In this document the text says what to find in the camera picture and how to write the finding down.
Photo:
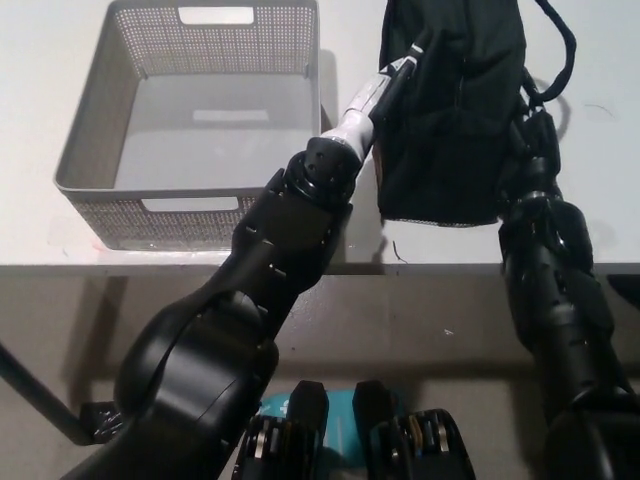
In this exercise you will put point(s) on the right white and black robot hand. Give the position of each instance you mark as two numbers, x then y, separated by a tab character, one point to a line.
540	135

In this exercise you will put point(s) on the dark rounded object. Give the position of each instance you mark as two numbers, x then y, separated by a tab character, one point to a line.
625	286

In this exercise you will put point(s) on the faint thin thread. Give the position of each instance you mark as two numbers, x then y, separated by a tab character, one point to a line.
602	110

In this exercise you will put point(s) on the dark green lunch bag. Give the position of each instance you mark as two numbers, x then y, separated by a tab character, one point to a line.
450	140

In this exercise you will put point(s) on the short dark thread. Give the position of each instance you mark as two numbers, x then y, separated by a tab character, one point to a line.
398	252

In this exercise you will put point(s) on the black metal table leg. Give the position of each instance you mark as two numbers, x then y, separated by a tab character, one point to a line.
40	395

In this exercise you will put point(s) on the grey perforated plastic basket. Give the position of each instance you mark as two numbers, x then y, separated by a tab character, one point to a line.
125	220

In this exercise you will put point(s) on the black and teal robot torso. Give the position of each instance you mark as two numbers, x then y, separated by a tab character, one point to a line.
400	445

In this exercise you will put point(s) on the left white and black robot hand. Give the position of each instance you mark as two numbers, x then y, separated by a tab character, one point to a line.
360	105

